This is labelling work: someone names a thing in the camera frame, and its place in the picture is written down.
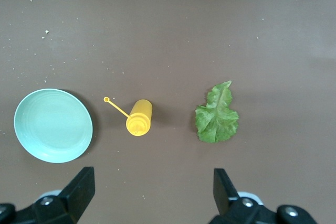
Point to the green lettuce leaf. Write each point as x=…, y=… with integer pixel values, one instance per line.
x=216, y=121

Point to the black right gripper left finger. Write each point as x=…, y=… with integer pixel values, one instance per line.
x=76, y=197

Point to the pale green plate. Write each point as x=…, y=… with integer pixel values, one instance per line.
x=52, y=125

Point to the yellow mustard squeeze bottle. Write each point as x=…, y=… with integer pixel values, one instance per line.
x=140, y=119

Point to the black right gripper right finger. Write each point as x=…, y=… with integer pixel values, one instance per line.
x=225, y=200

